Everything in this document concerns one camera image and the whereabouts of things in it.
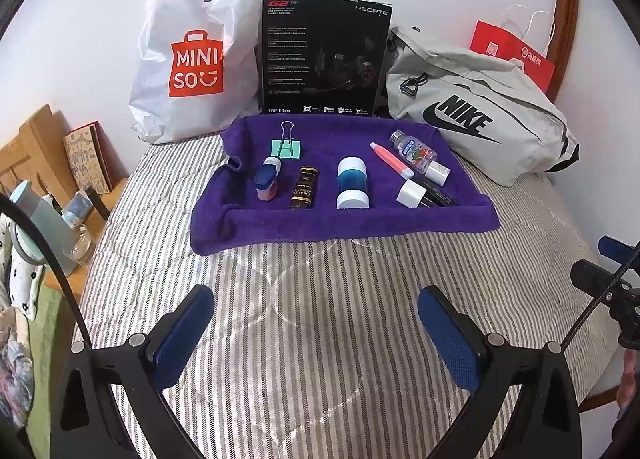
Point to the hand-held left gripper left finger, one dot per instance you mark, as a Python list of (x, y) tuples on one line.
[(182, 334)]

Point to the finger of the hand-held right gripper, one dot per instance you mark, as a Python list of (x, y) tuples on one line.
[(617, 249), (590, 279)]

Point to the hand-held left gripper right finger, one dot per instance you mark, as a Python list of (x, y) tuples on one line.
[(447, 339)]

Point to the white capped black tube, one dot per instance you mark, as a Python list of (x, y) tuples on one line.
[(412, 192)]

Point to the white USB adapter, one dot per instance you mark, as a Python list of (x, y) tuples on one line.
[(439, 172)]

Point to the blue capped small jar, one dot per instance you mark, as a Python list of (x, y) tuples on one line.
[(267, 184)]

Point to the white and blue bottle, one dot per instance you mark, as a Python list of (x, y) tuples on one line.
[(352, 181)]

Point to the dark brown snack packet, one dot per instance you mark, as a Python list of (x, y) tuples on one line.
[(302, 191)]

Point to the pink pen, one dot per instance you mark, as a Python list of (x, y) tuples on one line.
[(390, 156)]

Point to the person's right hand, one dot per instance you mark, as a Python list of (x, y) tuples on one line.
[(629, 381)]

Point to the striped bedsheet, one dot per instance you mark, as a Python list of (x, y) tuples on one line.
[(325, 314)]

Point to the green cloth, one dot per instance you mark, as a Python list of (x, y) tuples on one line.
[(55, 314)]

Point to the clear water bottle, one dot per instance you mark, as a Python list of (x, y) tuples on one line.
[(80, 244)]

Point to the purple towel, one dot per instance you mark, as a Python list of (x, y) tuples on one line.
[(325, 224)]

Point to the white floral cloth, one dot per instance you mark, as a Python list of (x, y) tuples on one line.
[(20, 284)]

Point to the teal lidded cup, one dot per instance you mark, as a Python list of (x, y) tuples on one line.
[(45, 229)]

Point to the multicoloured patterned cloth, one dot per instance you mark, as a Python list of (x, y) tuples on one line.
[(12, 369)]

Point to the small clear plastic bottle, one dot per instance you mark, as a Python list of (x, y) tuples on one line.
[(412, 151)]

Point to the brown patterned notebook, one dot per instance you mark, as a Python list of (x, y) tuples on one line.
[(85, 159)]

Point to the teal binder clip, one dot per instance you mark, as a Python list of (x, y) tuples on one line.
[(287, 149)]

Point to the grey sports bag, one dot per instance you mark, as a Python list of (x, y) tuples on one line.
[(475, 74)]

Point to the red paper bag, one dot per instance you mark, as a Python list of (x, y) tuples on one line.
[(500, 44)]

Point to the wooden nightstand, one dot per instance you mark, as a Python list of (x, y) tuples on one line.
[(45, 139)]

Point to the wooden headboard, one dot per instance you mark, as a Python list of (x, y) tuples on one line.
[(567, 14)]

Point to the white plastic shopping bag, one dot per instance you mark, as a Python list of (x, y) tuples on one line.
[(165, 14)]

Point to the black cardboard box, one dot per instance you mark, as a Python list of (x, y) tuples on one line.
[(320, 39)]

